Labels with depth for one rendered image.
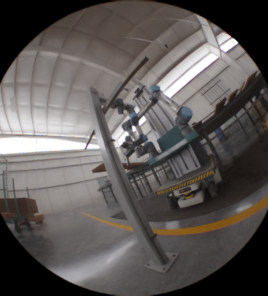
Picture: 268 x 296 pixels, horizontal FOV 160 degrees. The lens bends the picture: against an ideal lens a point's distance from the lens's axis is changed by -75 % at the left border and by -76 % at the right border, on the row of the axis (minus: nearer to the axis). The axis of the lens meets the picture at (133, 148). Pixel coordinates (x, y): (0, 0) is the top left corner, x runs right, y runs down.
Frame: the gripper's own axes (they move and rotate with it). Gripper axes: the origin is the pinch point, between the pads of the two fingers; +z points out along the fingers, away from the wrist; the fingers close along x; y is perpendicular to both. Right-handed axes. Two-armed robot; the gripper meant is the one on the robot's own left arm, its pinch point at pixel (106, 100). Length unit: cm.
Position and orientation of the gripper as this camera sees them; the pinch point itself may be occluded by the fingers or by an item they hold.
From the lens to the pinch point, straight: 83.2
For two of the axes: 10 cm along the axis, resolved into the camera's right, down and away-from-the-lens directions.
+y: -0.7, -10.0, 0.0
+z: -6.9, 0.5, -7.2
